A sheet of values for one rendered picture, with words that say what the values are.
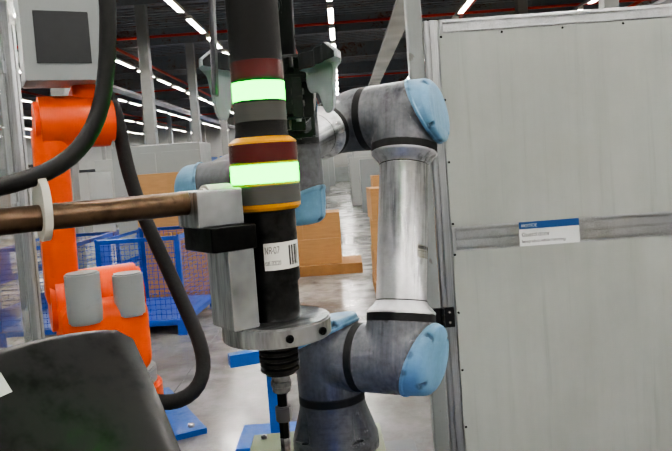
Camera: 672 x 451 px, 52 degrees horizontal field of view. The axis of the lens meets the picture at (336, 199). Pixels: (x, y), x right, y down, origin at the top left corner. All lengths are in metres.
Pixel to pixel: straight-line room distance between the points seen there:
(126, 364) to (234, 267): 0.17
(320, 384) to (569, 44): 1.56
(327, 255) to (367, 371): 8.60
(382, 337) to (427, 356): 0.08
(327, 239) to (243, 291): 9.27
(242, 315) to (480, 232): 1.91
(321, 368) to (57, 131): 3.41
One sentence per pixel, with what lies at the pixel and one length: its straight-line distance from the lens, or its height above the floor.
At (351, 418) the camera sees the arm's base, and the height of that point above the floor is 1.13.
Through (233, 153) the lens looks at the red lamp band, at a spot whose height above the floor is 1.57.
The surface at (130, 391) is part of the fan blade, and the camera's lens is 0.54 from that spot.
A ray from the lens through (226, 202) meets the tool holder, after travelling 0.41.
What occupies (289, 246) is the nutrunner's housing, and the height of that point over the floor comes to 1.51.
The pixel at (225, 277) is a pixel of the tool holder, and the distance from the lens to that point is 0.42.
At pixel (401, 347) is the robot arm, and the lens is 1.10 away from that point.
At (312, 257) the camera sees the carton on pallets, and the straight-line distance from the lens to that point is 9.71.
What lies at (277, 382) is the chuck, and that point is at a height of 1.42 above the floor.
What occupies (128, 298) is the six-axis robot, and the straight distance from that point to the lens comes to 4.28.
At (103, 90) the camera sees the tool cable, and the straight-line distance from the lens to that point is 0.40.
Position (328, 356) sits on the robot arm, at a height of 1.24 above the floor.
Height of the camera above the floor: 1.56
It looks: 3 degrees down
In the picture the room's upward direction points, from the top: 4 degrees counter-clockwise
